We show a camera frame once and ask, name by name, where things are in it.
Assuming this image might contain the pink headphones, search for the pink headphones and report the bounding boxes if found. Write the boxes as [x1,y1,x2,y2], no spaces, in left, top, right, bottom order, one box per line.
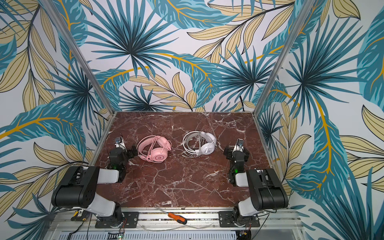
[137,135,172,164]

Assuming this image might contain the white headphones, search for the white headphones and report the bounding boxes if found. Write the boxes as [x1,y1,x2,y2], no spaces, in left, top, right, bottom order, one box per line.
[183,131,217,157]

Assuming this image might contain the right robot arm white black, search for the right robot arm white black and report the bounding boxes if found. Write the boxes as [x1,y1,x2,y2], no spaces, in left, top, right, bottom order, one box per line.
[219,145,289,228]

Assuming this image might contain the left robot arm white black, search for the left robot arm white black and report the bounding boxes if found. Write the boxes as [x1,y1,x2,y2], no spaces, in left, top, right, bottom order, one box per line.
[51,145,139,230]

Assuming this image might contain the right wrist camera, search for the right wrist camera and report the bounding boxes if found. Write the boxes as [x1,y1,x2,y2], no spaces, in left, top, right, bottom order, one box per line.
[234,139,245,152]

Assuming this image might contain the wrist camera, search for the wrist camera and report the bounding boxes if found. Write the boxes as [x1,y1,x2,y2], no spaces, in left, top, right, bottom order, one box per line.
[115,137,127,150]
[234,139,245,152]

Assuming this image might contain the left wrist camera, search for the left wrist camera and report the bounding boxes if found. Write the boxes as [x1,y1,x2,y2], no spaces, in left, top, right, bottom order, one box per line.
[115,137,127,150]

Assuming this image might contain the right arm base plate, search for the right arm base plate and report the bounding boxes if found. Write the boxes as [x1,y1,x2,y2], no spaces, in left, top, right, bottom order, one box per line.
[218,209,260,228]

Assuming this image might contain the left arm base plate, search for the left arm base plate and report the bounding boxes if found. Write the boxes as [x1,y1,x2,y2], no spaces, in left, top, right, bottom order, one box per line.
[95,212,139,229]

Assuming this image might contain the aluminium front rail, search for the aluminium front rail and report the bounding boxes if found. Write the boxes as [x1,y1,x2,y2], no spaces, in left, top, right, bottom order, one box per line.
[44,208,305,232]

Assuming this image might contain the orange handled screwdriver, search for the orange handled screwdriver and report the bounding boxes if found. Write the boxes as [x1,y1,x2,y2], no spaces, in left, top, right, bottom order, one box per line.
[155,207,188,225]

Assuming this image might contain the left aluminium frame post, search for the left aluminium frame post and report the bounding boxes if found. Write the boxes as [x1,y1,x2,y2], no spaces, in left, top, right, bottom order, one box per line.
[41,0,115,115]

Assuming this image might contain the aluminium frame post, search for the aluminium frame post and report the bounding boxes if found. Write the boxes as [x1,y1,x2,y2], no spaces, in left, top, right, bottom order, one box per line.
[253,0,317,115]
[41,0,115,115]

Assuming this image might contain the right aluminium frame post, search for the right aluminium frame post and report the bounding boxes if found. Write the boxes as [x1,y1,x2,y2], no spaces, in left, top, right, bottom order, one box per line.
[253,0,317,115]

